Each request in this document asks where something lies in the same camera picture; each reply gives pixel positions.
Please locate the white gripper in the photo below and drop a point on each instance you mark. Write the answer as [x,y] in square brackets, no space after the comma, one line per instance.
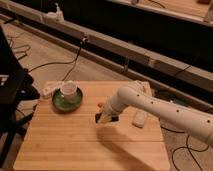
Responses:
[107,110]

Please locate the black eraser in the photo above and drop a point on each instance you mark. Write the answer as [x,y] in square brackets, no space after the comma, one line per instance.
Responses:
[97,117]

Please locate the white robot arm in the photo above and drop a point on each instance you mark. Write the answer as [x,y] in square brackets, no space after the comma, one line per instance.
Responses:
[194,122]

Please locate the white sponge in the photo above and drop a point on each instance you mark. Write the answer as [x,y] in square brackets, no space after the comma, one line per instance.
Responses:
[139,119]

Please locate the green plate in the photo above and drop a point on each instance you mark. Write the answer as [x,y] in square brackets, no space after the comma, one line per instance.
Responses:
[63,105]

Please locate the white cup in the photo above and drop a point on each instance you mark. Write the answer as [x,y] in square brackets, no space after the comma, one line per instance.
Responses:
[69,90]

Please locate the white power strip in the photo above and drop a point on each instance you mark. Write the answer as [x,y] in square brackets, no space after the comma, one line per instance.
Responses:
[49,88]

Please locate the white object on ledge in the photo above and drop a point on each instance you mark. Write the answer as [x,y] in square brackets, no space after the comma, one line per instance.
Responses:
[56,16]

